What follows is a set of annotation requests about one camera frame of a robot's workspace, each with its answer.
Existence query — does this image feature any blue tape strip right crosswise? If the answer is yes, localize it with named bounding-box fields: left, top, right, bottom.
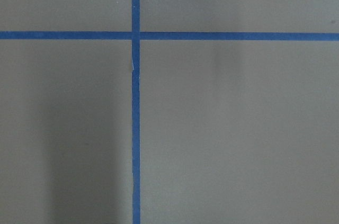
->
left=1, top=31, right=338, bottom=41

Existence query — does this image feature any blue tape strip right lengthwise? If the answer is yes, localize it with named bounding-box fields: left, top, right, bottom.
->
left=131, top=0, right=141, bottom=224

